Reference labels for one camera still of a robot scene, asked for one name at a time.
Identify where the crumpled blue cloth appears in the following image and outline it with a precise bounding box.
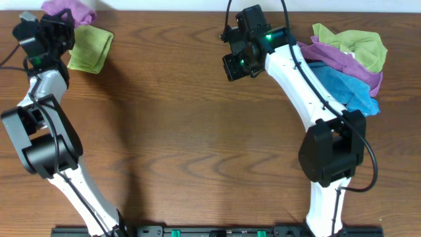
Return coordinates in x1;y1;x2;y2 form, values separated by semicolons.
309;62;380;117

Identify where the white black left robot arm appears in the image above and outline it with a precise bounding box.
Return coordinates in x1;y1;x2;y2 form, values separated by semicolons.
1;9;130;236

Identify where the folded light green cloth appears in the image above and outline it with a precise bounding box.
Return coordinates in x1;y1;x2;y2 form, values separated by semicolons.
68;25;114;74

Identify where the purple microfiber cloth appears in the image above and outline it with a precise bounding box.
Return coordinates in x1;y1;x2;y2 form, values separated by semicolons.
41;0;97;28

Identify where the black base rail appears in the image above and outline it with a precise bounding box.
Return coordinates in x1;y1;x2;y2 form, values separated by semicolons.
51;224;384;237

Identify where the crumpled green cloth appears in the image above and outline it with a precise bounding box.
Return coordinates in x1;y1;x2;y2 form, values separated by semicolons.
312;23;387;73

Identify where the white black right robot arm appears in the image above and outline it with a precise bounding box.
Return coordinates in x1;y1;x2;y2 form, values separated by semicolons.
220;25;366;236

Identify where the crumpled purple cloth in pile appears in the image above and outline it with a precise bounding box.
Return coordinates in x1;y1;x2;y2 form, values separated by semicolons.
297;36;383;97

